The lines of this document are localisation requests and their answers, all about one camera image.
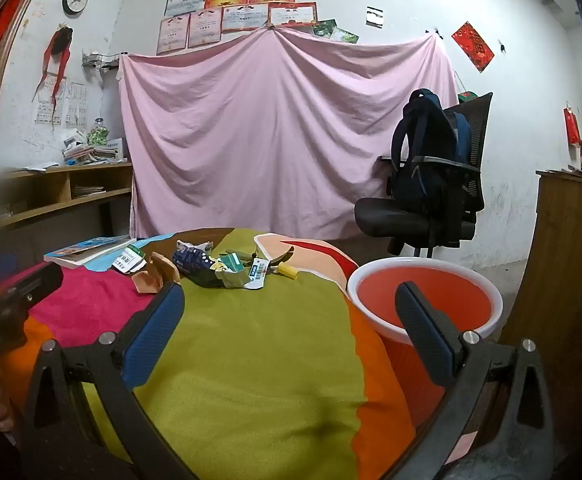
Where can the red and black hanging ornament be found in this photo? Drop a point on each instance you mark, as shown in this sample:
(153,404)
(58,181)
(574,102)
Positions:
(61,42)

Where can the glass jar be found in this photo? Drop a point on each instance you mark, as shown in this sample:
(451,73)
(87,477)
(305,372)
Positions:
(97,134)

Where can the black office chair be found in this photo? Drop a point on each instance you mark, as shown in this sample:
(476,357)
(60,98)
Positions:
(396,215)

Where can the green and white packet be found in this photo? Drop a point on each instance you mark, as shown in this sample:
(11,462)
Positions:
(130,261)

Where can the wooden window frame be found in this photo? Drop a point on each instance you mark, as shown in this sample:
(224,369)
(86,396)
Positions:
(13,45)

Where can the green and red box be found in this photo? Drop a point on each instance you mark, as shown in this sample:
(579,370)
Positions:
(467,96)

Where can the illustrated book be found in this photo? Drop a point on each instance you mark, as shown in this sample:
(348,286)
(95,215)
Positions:
(88,251)

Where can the wooden shelf desk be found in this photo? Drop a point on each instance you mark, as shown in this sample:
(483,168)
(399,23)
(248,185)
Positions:
(61,177)

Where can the items on cabinet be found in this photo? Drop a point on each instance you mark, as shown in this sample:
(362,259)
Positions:
(568,170)

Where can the black and white picture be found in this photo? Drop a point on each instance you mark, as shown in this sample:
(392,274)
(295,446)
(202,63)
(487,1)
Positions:
(375,16)

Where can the loose white papers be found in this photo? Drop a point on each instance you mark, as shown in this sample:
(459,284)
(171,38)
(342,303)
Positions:
(41,166)

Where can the orange basin with white rim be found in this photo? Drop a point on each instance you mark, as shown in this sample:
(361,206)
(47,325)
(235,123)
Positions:
(441,285)

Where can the red paper wall decoration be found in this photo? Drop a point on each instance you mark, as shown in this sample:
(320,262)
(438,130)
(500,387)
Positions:
(472,46)

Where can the pink hanging sheet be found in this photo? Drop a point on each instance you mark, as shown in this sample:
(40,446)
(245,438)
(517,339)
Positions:
(281,135)

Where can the group of framed certificates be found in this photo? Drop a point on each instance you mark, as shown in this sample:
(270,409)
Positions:
(231,5)

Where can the round wall clock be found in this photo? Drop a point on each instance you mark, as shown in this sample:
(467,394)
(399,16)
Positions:
(75,0)

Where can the wall calendar sheets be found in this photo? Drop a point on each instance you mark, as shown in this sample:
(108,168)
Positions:
(76,105)

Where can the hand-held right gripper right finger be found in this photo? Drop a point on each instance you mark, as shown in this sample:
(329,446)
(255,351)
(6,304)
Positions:
(423,332)

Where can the dark blue dotted wrapper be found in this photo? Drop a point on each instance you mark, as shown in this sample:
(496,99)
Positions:
(197,264)

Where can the small grey wrapper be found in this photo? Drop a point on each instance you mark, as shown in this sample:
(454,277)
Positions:
(194,246)

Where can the green card packet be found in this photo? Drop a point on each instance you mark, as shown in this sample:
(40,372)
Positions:
(232,261)

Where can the person's left hand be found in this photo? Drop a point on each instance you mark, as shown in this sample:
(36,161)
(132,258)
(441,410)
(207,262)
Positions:
(0,415)

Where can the multicoloured blanket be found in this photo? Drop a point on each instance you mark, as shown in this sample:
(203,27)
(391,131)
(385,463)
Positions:
(251,370)

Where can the wooden cabinet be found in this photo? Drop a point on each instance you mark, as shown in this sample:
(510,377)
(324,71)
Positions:
(556,260)

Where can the dark blue backpack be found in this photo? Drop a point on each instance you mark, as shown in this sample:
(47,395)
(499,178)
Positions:
(428,160)

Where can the blue and white label wrapper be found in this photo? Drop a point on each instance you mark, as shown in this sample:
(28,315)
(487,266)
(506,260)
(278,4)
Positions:
(258,271)

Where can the red hanging envelope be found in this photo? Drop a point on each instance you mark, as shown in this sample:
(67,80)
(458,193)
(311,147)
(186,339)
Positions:
(572,126)

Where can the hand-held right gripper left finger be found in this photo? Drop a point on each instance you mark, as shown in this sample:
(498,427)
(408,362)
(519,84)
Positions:
(153,332)

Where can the small yellow tube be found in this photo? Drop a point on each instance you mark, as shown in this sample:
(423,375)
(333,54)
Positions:
(288,271)

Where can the stack of books and papers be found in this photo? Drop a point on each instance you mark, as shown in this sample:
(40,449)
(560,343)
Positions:
(88,154)

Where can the light green photo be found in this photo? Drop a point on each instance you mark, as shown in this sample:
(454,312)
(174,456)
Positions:
(346,35)

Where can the papers inside shelf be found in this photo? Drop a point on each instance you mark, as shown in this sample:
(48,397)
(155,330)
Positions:
(88,191)

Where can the dark green photo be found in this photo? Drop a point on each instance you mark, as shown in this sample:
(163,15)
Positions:
(323,28)

